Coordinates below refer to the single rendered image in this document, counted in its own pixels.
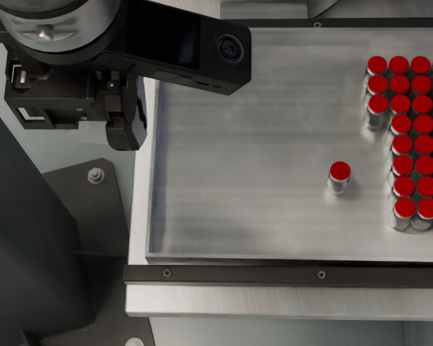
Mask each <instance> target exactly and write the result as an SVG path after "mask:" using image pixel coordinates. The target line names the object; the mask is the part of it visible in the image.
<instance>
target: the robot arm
mask: <svg viewBox="0 0 433 346"><path fill-rule="evenodd" d="M0 43H3V45H4V47H5V48H6V50H7V51H8V53H7V59H6V65H5V76H6V82H5V93H4V100H5V102H6V103H7V105H8V106H9V107H10V109H11V111H12V112H13V113H14V115H15V116H16V118H17V119H18V121H19V122H20V124H21V125H22V127H23V128H24V130H66V131H65V135H66V137H67V138H68V139H70V140H72V141H77V142H85V143H100V144H109V145H110V146H111V147H112V148H113V149H114V150H117V151H136V150H140V148H141V147H142V145H143V143H144V141H145V139H146V137H147V129H146V128H147V126H148V119H147V110H146V94H145V87H144V77H146V78H152V79H155V80H161V81H164V82H170V83H173V84H179V85H182V86H186V87H192V88H195V89H201V90H204V91H209V92H213V93H219V94H222V95H231V94H233V93H234V92H235V91H237V90H239V89H240V88H241V87H243V86H245V85H246V84H247V83H248V82H250V81H251V79H252V35H251V32H250V30H249V28H248V27H245V26H244V25H239V24H236V23H231V22H228V21H224V20H221V19H216V18H213V17H210V16H206V15H202V14H198V13H195V12H191V11H187V10H183V9H180V8H175V7H172V6H169V5H164V4H162V3H157V2H154V1H149V0H0ZM14 65H21V66H20V67H14V73H13V79H12V72H13V66H14ZM18 108H24V109H25V111H26V112H27V114H28V115H29V117H43V119H25V118H24V116H23V115H22V114H21V112H20V110H19V109H18ZM79 121H86V123H87V125H85V126H81V127H78V125H79Z"/></svg>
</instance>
